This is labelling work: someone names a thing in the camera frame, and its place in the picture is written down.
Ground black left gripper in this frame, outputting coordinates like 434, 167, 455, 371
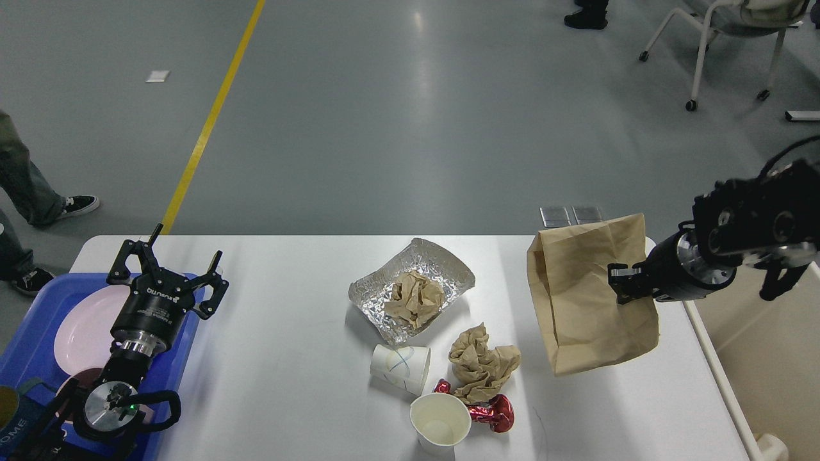
106, 223, 229, 357

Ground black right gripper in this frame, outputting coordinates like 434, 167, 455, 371
607, 230, 736, 305

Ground brown paper bag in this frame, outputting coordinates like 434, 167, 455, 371
525, 214, 660, 376

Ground pink plate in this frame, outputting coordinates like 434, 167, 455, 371
53, 285, 131, 375

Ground pink mug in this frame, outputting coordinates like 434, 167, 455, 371
55, 368, 154, 425

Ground brown paper ball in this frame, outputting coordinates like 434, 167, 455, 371
448, 322, 521, 405

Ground aluminium foil tray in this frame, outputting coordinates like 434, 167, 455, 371
348, 238, 475, 346

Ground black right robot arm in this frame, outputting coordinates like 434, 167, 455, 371
607, 135, 819, 305

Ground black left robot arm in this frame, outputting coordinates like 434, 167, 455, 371
6, 224, 229, 460

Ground right metal floor socket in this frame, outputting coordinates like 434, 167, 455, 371
572, 206, 604, 225

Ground metal floor socket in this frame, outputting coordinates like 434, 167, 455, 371
572, 206, 604, 225
539, 207, 572, 229

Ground left metal floor socket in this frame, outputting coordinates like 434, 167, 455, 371
539, 207, 572, 229

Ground person's far leg and shoe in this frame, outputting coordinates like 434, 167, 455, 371
1, 111, 101, 227

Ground person's leg and shoe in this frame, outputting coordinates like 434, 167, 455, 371
1, 111, 101, 227
1, 212, 55, 296

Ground person's near leg and shoe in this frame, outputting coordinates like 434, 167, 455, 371
1, 212, 55, 296

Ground beige plastic bin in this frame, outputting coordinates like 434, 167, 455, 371
684, 263, 819, 460

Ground red foil wrapper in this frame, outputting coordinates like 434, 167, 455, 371
433, 379, 515, 433

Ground white paper scrap on floor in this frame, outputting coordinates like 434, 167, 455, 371
145, 70, 170, 83

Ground dark blue mug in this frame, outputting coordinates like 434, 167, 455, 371
1, 377, 58, 459

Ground crumpled brown paper in foil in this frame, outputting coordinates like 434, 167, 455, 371
384, 270, 445, 328

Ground white paper cup upright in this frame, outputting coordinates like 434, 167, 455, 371
409, 392, 472, 457

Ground white bar on floor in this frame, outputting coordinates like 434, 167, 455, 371
784, 110, 820, 123

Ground patterned paper cup lying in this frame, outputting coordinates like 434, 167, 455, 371
370, 344, 431, 396

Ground distant person's black shoes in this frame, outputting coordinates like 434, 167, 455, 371
563, 0, 609, 30

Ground white office chair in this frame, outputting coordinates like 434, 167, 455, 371
638, 1, 810, 113

